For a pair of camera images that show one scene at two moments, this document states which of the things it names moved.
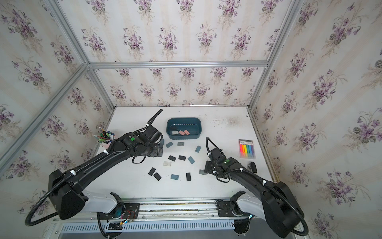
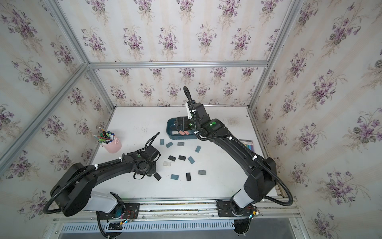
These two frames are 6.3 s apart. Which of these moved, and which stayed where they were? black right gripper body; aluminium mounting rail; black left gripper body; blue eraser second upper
Moved: black left gripper body; black right gripper body
Stayed: aluminium mounting rail; blue eraser second upper
